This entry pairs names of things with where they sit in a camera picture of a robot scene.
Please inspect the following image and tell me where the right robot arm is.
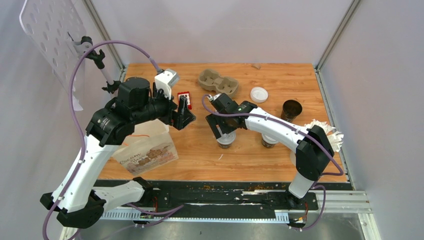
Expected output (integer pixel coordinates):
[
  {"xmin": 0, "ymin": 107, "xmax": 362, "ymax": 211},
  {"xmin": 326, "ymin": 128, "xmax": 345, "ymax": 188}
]
[{"xmin": 202, "ymin": 93, "xmax": 344, "ymax": 209}]

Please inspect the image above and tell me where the perforated white panel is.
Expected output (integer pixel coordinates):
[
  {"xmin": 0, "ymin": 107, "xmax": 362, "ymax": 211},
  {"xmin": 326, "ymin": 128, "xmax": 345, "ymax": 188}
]
[{"xmin": 19, "ymin": 0, "xmax": 86, "ymax": 91}]

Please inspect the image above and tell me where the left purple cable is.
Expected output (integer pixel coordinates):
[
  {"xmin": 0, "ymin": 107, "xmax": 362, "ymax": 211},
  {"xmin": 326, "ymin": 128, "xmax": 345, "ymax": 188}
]
[{"xmin": 42, "ymin": 40, "xmax": 163, "ymax": 240}]

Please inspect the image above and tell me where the white plastic cup lid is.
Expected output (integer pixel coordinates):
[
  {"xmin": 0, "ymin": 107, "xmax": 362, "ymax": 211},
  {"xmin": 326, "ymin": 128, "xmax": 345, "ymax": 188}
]
[{"xmin": 261, "ymin": 134, "xmax": 279, "ymax": 144}]

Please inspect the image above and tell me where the white paper bakery bag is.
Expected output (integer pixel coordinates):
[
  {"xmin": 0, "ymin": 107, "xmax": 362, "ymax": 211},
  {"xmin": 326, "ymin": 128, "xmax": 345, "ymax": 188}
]
[{"xmin": 111, "ymin": 119, "xmax": 179, "ymax": 176}]

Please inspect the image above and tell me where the cardboard cup carrier tray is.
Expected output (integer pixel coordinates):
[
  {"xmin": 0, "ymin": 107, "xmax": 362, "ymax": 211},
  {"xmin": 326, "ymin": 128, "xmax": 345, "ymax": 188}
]
[{"xmin": 197, "ymin": 68, "xmax": 240, "ymax": 98}]

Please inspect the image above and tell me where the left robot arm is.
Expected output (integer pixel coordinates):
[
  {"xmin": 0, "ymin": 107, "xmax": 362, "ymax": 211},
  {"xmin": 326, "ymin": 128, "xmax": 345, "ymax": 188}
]
[{"xmin": 40, "ymin": 72, "xmax": 196, "ymax": 229}]

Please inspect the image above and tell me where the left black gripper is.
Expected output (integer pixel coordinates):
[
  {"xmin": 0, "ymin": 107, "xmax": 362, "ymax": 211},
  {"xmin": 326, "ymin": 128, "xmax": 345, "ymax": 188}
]
[{"xmin": 132, "ymin": 82, "xmax": 197, "ymax": 130}]

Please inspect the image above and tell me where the stack of white lids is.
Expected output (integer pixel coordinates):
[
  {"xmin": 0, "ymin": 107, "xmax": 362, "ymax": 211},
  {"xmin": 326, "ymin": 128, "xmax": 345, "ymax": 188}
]
[{"xmin": 250, "ymin": 87, "xmax": 269, "ymax": 103}]

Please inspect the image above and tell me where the red toy block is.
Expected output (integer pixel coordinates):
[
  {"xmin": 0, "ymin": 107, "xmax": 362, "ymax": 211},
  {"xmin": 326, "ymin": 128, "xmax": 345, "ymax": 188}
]
[{"xmin": 177, "ymin": 91, "xmax": 192, "ymax": 110}]

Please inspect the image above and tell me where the wrapped white straws bundle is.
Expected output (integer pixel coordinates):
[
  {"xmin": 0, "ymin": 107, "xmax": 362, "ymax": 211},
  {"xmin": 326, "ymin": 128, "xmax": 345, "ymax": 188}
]
[{"xmin": 304, "ymin": 119, "xmax": 344, "ymax": 153}]

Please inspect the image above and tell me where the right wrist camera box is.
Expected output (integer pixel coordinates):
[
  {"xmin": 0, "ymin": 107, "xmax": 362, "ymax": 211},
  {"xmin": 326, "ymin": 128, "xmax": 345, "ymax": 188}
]
[{"xmin": 207, "ymin": 93, "xmax": 222, "ymax": 103}]

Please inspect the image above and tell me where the tripod stand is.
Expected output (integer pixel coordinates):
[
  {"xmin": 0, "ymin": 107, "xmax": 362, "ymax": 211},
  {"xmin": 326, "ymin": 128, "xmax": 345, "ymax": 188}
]
[{"xmin": 68, "ymin": 33, "xmax": 121, "ymax": 98}]

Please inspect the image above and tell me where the dark brown plastic cup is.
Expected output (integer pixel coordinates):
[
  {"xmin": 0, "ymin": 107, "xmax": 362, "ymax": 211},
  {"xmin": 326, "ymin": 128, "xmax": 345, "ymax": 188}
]
[{"xmin": 261, "ymin": 140, "xmax": 276, "ymax": 148}]

